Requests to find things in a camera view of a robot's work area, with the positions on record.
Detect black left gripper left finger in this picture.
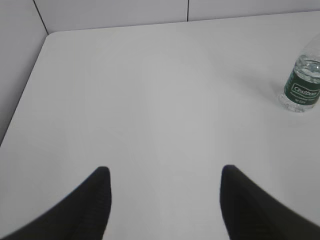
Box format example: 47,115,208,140
3,166,112,240

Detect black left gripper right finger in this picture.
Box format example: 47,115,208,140
219,165,320,240

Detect clear Cestbon water bottle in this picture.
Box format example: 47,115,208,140
279,35,320,113

